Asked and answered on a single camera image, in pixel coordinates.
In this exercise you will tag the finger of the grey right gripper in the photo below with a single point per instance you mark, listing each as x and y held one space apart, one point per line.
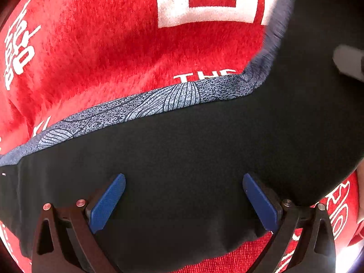
349 61

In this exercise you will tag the black pants with patterned waistband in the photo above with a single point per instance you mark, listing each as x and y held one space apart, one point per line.
199 159

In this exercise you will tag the red blanket with white print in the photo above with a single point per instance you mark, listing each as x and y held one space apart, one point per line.
128 39

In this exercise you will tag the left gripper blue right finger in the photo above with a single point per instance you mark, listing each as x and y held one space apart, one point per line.
315 251

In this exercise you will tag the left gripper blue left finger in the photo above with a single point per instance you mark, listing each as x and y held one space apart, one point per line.
62 231

